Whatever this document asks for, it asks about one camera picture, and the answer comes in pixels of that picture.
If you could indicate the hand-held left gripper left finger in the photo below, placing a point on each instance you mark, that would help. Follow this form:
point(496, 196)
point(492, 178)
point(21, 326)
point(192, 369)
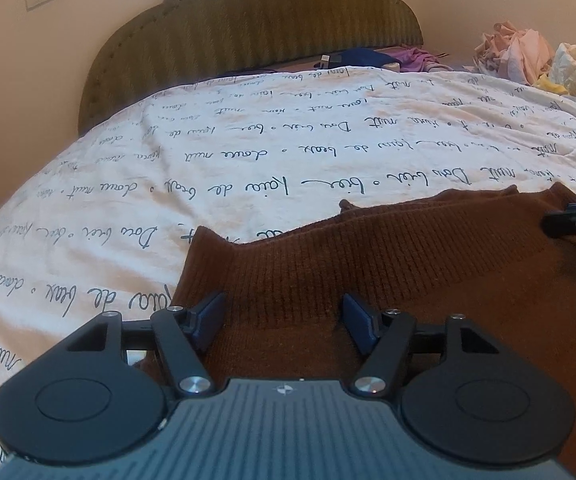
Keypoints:
point(208, 322)

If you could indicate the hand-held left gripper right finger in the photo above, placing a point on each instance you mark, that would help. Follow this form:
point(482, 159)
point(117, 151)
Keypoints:
point(360, 327)

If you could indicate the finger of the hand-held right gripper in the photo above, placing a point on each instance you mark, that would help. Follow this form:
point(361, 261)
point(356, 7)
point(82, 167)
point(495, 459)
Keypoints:
point(575, 221)

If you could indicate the brown knit sweater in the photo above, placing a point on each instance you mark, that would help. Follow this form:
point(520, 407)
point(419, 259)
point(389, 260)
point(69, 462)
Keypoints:
point(418, 270)

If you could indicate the pink clothes pile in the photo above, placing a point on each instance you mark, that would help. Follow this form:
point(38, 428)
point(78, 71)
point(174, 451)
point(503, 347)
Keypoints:
point(513, 52)

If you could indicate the yellow cloth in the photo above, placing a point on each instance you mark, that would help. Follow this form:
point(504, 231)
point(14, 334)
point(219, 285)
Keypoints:
point(552, 85)

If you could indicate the white script-printed blanket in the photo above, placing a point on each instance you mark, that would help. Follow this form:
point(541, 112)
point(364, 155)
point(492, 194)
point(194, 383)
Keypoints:
point(217, 150)

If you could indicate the purple cloth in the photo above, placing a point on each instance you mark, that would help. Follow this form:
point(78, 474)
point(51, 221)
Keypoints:
point(418, 59)

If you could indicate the small white and black device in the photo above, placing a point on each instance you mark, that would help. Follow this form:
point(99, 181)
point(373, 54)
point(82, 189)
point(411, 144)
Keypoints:
point(322, 61)

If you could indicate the blue cloth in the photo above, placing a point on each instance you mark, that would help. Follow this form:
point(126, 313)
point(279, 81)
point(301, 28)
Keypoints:
point(358, 57)

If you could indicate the green upholstered headboard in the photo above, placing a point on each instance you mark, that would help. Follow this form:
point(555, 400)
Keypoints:
point(258, 25)

